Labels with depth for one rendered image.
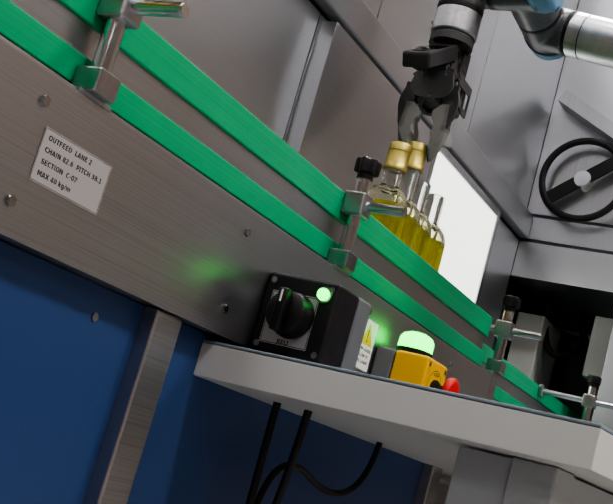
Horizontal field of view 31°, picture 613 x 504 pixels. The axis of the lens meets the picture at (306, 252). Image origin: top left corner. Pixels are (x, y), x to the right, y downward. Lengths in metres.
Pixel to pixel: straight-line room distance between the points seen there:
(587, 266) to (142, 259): 1.86
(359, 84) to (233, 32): 0.33
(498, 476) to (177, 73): 0.43
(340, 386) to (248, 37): 0.73
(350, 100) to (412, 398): 0.93
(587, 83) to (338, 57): 1.22
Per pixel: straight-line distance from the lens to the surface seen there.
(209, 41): 1.48
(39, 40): 0.82
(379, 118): 1.87
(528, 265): 2.70
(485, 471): 0.92
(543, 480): 0.89
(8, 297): 0.83
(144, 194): 0.90
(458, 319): 1.62
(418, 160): 1.70
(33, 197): 0.80
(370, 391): 0.93
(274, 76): 1.62
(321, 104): 1.69
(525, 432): 0.86
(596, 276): 2.66
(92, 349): 0.91
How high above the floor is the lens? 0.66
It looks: 11 degrees up
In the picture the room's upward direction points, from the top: 16 degrees clockwise
